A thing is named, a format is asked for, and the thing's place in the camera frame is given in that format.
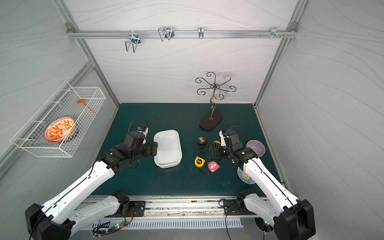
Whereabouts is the white vented cable duct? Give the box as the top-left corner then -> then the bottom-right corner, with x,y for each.
77,218 -> 244,231

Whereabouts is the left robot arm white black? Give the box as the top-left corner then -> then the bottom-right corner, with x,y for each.
25,126 -> 158,240

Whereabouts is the orange patterned plate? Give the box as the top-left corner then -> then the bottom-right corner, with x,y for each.
45,117 -> 77,143

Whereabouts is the blue yellow patterned plate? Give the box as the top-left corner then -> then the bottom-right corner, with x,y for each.
237,167 -> 256,185

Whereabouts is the small yellow tape measure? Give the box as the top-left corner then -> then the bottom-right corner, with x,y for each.
194,157 -> 206,168

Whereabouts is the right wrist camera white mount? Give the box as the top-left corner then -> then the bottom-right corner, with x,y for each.
219,129 -> 232,147

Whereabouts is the metal double hook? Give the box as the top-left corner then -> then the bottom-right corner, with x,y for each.
125,32 -> 141,53

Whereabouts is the metal loop hook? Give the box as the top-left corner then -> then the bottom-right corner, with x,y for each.
158,27 -> 175,42

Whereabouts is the white plastic storage box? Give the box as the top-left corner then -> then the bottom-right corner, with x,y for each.
154,130 -> 182,169

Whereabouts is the metal bracket hook right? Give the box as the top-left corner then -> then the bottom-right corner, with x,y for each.
260,27 -> 286,39

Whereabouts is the purple bowl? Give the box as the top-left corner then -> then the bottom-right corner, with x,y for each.
246,140 -> 266,157

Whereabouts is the black metal jewelry stand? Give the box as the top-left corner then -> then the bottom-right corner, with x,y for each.
195,72 -> 237,130

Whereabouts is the small metal hook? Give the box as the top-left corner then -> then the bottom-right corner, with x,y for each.
198,27 -> 204,39

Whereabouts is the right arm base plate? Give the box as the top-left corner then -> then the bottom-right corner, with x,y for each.
219,199 -> 260,218

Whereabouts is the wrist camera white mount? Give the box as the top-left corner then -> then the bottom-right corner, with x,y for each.
219,129 -> 232,147
137,125 -> 149,145

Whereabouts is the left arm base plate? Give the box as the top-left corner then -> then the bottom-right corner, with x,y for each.
118,201 -> 146,217

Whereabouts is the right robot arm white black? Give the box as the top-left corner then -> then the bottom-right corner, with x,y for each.
209,129 -> 316,240

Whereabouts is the aluminium top rail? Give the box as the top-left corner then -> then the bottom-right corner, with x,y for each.
67,29 -> 299,40

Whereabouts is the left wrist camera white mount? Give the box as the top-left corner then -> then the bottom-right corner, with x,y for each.
137,125 -> 149,145

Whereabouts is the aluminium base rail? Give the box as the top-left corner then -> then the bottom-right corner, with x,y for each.
59,196 -> 307,221

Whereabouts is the pink tape measure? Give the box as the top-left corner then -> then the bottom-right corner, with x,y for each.
198,161 -> 220,175

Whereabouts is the wiring bundle with board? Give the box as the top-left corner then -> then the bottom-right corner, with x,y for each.
91,206 -> 135,237

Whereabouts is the orange spatula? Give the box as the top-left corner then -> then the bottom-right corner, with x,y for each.
77,99 -> 97,115

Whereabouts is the white wire basket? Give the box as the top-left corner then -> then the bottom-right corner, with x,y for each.
10,82 -> 106,158

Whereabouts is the black round tape measure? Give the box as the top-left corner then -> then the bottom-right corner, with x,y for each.
198,136 -> 207,155

